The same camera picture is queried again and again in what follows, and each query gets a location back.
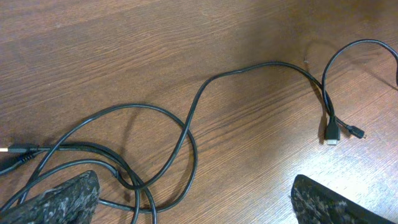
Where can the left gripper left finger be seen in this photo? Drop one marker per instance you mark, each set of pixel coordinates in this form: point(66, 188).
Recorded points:
point(72, 202)

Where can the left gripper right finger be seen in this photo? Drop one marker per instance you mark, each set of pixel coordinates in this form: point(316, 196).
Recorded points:
point(314, 203)

